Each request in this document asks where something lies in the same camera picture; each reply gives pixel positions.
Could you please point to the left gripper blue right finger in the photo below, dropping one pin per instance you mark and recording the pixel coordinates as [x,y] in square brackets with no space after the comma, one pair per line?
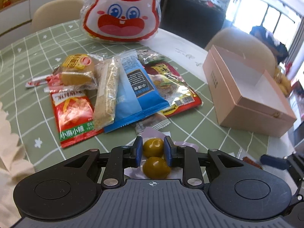
[169,151]

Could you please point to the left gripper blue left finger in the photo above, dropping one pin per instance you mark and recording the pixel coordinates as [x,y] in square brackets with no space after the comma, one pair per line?
[137,151]

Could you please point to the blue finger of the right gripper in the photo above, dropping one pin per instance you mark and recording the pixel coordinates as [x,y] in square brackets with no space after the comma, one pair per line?
[278,163]

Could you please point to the green plum candy pack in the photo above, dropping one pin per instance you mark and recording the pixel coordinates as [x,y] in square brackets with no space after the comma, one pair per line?
[153,164]

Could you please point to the blue snack bag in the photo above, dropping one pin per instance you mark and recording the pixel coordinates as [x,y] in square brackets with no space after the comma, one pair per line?
[137,96]

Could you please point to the red yellow snack pouch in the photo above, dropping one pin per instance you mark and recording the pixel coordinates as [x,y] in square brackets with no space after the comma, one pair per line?
[172,87]

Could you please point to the red spicy snack packet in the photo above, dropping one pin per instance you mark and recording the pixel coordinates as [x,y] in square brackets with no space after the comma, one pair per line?
[73,113]

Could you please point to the yellow cake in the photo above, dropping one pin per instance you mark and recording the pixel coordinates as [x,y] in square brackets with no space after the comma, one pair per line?
[76,73]

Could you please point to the brown clear candy wrapper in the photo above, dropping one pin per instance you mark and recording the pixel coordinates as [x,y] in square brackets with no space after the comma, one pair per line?
[156,121]

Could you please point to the sesame bar clear wrapper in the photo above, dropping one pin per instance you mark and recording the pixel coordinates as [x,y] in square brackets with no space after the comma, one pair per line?
[108,76]

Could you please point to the pink cardboard box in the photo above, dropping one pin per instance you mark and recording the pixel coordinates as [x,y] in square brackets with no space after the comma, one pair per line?
[245,96]

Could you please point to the yellow plush toy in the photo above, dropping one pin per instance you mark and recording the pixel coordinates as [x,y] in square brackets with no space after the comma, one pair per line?
[283,83]

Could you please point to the small green white candy packet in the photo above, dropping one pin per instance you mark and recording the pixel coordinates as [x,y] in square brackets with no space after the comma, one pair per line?
[146,56]

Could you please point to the green grid tablecloth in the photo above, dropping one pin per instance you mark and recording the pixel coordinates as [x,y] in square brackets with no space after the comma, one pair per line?
[30,111]

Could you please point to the red white stick packet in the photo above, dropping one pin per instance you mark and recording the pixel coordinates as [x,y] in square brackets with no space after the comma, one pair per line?
[38,81]

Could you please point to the beige chair behind box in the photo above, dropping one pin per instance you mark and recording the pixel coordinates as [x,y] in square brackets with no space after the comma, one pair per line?
[245,45]

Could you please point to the rabbit face snack bag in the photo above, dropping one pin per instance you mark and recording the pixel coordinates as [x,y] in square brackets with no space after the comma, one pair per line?
[125,21]

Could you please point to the beige chair far left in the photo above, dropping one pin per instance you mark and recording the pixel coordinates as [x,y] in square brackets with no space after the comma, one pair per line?
[56,12]

